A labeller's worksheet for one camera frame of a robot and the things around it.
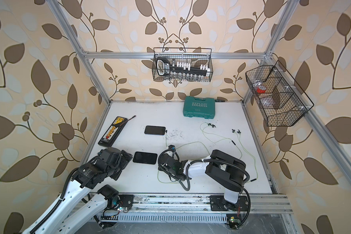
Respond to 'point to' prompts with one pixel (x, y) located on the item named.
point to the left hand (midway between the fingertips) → (128, 159)
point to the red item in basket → (259, 90)
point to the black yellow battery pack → (111, 133)
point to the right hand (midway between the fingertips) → (158, 163)
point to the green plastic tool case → (199, 107)
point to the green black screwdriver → (219, 101)
